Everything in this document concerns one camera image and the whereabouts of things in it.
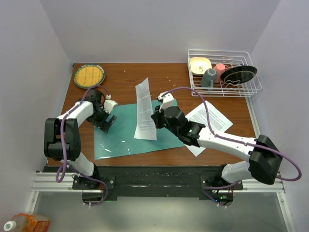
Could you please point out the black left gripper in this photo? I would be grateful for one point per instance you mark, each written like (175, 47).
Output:
(103, 123)

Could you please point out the white wire dish rack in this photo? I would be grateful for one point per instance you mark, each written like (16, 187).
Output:
(231, 59)

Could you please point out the printed paper sheet top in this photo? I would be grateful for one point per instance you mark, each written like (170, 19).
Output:
(145, 128)

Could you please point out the aluminium frame rail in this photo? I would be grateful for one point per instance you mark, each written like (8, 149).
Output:
(75, 207)

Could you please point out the cream square plate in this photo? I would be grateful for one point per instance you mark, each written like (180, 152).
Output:
(199, 65)

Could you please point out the pink cup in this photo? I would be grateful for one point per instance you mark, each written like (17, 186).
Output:
(220, 69)

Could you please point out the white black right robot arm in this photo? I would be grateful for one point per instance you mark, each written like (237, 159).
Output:
(259, 156)

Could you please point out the black round plate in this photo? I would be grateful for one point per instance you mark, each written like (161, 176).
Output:
(239, 75)

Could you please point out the orange plastic bottle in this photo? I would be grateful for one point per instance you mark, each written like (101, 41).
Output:
(27, 223)

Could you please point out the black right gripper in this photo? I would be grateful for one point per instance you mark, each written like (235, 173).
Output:
(156, 116)

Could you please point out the green plate with woven mat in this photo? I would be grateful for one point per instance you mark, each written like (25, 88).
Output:
(89, 75)

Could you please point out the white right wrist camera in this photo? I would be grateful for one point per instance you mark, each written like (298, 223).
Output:
(166, 101)

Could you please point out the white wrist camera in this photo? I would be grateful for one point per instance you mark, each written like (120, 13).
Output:
(109, 106)
(166, 101)

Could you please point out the teal file folder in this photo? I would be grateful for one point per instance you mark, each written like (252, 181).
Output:
(119, 140)

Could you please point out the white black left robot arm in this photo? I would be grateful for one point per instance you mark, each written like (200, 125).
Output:
(62, 141)

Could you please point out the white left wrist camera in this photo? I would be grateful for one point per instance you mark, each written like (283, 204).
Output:
(109, 106)

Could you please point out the printed paper sheet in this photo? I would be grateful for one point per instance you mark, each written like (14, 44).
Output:
(145, 128)
(218, 122)

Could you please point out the grey blue mug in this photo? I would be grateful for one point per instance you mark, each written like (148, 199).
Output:
(208, 79)

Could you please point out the printed paper sheet bottom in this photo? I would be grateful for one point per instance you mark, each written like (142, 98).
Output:
(218, 122)

